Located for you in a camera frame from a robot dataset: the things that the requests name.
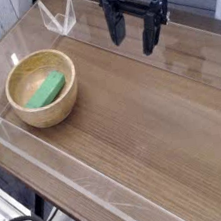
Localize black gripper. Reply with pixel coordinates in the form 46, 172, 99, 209
99, 0, 169, 56

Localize green rectangular block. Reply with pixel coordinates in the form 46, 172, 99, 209
25, 71, 66, 109

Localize brown wooden bowl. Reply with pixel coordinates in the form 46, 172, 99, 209
5, 49, 78, 128

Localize clear acrylic tray walls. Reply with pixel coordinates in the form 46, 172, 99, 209
0, 0, 221, 221

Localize black table leg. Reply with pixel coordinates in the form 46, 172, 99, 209
34, 194, 45, 218

